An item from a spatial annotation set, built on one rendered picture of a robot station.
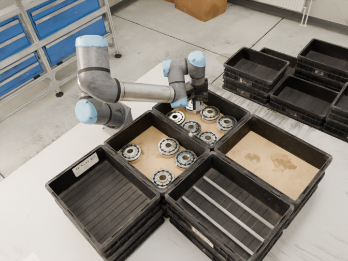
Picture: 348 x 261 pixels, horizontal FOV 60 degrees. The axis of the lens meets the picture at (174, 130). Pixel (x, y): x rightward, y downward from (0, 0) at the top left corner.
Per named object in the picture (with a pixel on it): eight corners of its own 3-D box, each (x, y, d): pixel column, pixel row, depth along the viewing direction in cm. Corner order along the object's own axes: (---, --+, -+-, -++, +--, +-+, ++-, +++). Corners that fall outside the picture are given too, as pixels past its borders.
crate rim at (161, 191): (102, 146, 140) (101, 142, 139) (150, 112, 154) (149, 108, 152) (162, 197, 120) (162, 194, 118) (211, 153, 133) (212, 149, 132)
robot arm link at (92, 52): (78, 104, 156) (77, 70, 104) (76, 75, 158) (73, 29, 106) (102, 102, 160) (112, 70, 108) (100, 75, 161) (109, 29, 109)
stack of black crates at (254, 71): (219, 107, 262) (222, 63, 229) (238, 89, 277) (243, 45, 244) (261, 127, 243) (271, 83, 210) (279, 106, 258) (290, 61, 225)
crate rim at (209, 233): (162, 198, 120) (162, 194, 118) (212, 153, 133) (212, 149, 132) (247, 270, 100) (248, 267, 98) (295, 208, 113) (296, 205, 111)
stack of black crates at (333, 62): (285, 100, 263) (296, 55, 230) (300, 82, 278) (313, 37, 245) (332, 118, 244) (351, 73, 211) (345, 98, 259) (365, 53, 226)
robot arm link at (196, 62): (185, 50, 135) (204, 48, 135) (186, 69, 144) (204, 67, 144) (187, 62, 130) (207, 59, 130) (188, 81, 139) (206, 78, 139)
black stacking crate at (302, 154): (212, 165, 140) (212, 150, 132) (249, 130, 154) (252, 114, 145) (289, 220, 120) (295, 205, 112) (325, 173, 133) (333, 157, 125)
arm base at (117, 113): (100, 119, 171) (87, 118, 162) (112, 96, 167) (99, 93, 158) (117, 134, 164) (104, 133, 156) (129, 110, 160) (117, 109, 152)
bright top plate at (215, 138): (192, 140, 146) (192, 139, 145) (205, 128, 150) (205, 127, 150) (209, 150, 141) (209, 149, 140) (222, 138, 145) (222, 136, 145)
